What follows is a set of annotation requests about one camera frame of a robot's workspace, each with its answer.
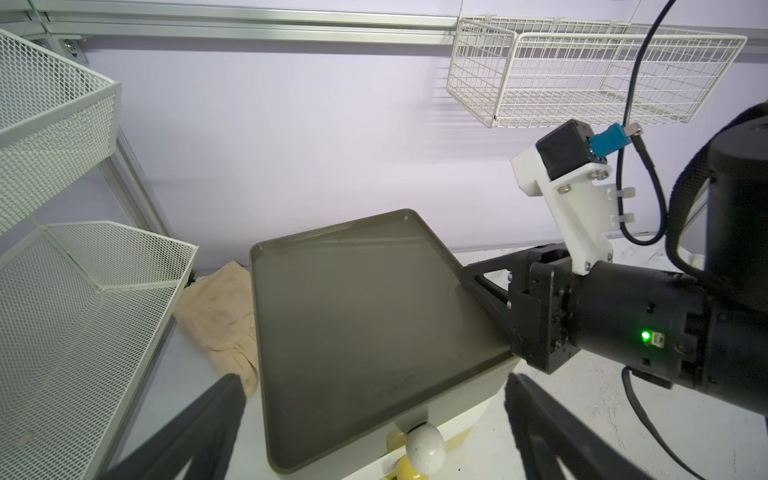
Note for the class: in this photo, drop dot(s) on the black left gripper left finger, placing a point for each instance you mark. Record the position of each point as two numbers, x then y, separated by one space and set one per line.
197 443

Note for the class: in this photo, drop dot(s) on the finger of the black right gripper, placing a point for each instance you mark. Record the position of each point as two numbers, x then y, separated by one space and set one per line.
509 306

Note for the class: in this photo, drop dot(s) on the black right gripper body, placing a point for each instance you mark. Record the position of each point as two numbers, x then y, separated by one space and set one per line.
538 295

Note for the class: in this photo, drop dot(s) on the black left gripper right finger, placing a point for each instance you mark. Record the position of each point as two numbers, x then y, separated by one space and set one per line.
549 437

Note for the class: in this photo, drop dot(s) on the olive white yellow drawer cabinet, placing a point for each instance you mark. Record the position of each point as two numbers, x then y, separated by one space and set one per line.
364 330

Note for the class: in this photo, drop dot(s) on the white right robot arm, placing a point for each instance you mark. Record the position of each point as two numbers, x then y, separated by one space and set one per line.
702 326

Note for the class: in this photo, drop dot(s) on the yellow bottom drawer knob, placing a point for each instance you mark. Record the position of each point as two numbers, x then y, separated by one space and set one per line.
404 470

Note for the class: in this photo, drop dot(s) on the beige work glove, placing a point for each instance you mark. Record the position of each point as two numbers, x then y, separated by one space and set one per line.
217 313

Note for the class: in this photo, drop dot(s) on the white mesh two-tier shelf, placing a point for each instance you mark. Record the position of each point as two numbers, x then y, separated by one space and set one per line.
83 304

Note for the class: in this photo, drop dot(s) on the white wire wall basket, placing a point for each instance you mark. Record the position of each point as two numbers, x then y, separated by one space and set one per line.
540 72

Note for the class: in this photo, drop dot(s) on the aluminium frame rail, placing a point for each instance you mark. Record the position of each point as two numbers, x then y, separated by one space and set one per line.
239 124

